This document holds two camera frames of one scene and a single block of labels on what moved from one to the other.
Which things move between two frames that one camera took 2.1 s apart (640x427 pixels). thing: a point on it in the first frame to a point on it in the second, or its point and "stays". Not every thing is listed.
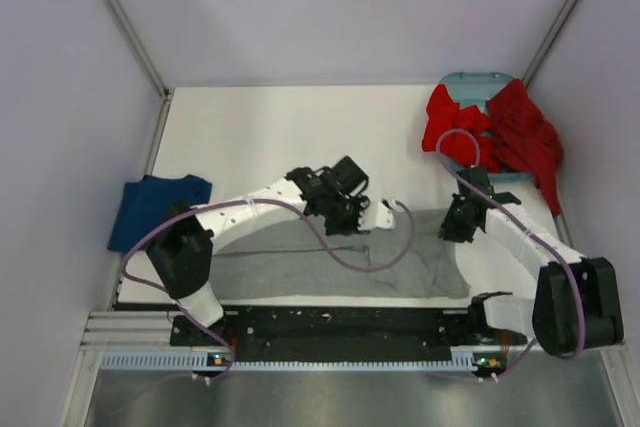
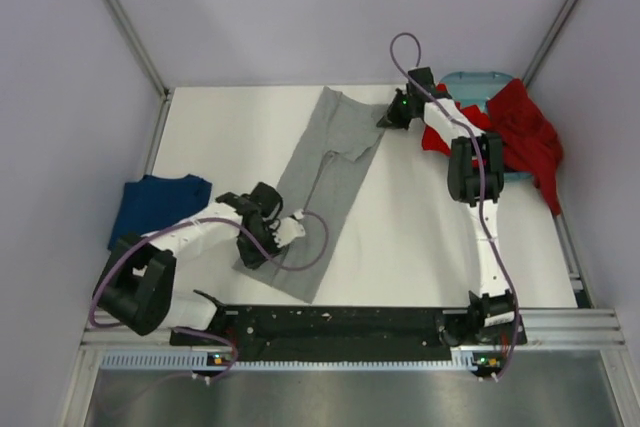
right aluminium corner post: (564, 15) stays
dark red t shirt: (525, 141) stays
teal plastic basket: (475, 89) stays
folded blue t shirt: (145, 201) stays
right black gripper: (449, 230) to (391, 119)
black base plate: (342, 333) stays
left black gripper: (353, 226) to (251, 258)
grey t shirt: (283, 258) to (341, 135)
